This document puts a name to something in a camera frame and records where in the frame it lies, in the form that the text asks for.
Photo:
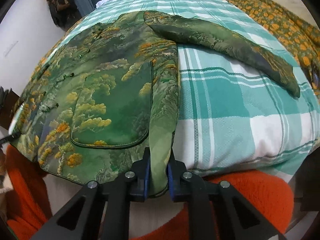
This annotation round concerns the hanging brown yellow clothes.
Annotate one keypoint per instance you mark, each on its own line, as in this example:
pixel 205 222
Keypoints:
pixel 64 13

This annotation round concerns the green landscape print garment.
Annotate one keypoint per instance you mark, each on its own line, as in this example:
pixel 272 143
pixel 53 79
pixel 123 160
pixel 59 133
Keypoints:
pixel 114 89

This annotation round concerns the orange fuzzy rug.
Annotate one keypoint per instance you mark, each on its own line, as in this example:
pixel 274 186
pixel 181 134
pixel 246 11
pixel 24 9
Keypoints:
pixel 28 205

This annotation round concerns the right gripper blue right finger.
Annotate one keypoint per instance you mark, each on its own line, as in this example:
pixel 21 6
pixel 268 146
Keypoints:
pixel 170 176

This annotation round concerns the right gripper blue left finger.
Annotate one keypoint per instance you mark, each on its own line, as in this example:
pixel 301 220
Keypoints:
pixel 146 161

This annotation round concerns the orange floral green bedsheet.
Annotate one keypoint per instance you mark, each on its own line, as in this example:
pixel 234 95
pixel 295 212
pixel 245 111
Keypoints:
pixel 299 37

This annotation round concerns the teal white plaid blanket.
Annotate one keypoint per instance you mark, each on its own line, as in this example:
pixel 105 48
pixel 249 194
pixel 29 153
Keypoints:
pixel 231 117

